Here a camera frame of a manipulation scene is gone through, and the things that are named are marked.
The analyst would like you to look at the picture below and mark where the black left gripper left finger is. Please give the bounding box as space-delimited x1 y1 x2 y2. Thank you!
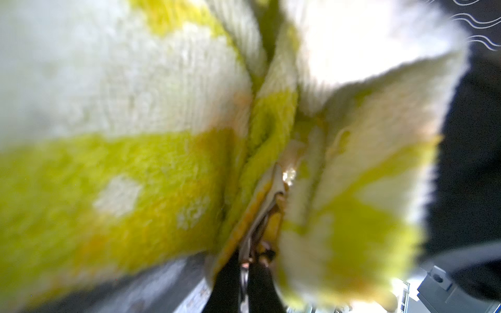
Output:
202 250 242 313

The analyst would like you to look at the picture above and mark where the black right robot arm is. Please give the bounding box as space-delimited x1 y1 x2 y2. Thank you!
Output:
419 50 500 302

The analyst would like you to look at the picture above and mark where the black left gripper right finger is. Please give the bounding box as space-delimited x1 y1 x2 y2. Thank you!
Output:
247 259 286 313

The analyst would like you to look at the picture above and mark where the yellow green white towel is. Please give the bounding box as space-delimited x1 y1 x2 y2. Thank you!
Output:
1 1 470 312

